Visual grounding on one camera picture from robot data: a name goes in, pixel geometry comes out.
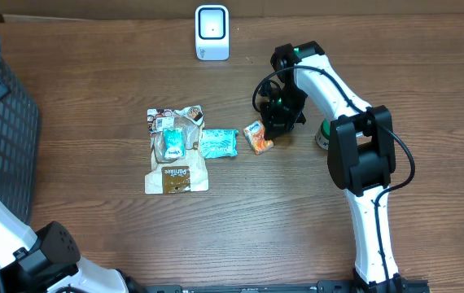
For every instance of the grey plastic basket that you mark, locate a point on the grey plastic basket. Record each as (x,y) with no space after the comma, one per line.
(20,128)

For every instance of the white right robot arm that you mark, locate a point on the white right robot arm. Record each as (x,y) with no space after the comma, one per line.
(361,154)

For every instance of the green lid jar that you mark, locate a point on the green lid jar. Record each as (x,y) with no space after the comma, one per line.
(322,136)

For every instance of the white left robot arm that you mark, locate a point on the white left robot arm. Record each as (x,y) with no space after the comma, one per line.
(47,260)

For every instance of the white barcode scanner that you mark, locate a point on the white barcode scanner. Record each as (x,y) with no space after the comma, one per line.
(212,32)

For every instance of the teal tissue pack wrapper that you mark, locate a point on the teal tissue pack wrapper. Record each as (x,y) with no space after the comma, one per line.
(217,143)

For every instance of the brown snack pouch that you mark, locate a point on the brown snack pouch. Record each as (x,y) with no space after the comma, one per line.
(187,174)

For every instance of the orange tissue pack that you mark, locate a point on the orange tissue pack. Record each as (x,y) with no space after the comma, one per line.
(255,135)

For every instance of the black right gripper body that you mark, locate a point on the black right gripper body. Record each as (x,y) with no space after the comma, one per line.
(286,109)

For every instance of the small teal tissue pack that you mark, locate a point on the small teal tissue pack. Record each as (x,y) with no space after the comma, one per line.
(174,142)

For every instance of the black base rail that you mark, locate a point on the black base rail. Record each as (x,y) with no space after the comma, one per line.
(319,287)

